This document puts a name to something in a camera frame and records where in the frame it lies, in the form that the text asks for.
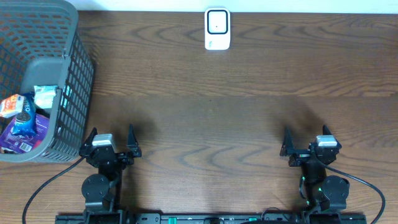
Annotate grey plastic mesh basket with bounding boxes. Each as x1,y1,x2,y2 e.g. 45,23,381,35
1,1,95,163

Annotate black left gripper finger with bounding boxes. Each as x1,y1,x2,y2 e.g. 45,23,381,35
80,128,98,150
127,124,139,152

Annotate left black cable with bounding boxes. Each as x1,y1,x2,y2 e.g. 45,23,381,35
22,156,86,224

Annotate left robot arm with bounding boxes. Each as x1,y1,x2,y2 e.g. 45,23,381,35
79,125,142,224

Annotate purple sanitary pad pack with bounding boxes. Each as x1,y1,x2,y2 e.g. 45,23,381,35
1,114,49,154

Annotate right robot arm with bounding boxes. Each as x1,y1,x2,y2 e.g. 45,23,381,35
280,125,350,213

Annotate mint green wipes pack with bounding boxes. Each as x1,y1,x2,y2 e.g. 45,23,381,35
34,85,58,109

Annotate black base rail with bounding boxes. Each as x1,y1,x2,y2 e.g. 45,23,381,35
55,212,368,224

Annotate blue Oreo cookie pack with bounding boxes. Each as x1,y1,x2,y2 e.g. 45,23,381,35
12,92,36,136

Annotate orange snack packet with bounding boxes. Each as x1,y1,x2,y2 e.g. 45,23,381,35
1,94,25,118

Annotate white barcode scanner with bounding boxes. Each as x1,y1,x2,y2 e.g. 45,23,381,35
204,7,231,50

